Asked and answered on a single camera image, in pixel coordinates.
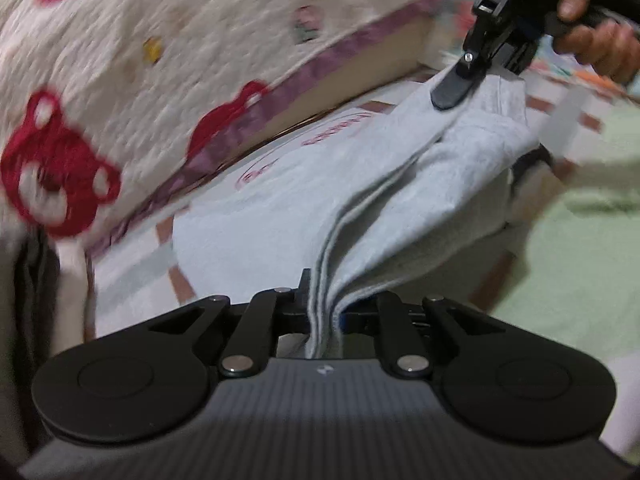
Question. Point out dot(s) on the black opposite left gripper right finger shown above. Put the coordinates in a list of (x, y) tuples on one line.
[(459, 81)]

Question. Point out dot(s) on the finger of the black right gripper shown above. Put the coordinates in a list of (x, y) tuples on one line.
[(502, 382)]

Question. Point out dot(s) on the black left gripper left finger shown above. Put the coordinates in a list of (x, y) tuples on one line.
[(151, 378)]

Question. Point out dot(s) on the light grey sweatshirt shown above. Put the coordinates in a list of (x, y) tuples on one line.
[(365, 211)]

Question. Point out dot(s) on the stack of folded dark clothes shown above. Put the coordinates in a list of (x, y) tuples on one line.
[(46, 308)]

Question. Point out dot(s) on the person's right hand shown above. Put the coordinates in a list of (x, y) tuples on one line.
[(611, 49)]

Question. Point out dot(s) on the floral colourful cloth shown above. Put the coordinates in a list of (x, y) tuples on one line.
[(547, 62)]

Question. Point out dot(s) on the light green blanket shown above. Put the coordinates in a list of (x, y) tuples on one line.
[(576, 280)]

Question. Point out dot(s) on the white quilt with red bears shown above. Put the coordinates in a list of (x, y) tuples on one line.
[(111, 108)]

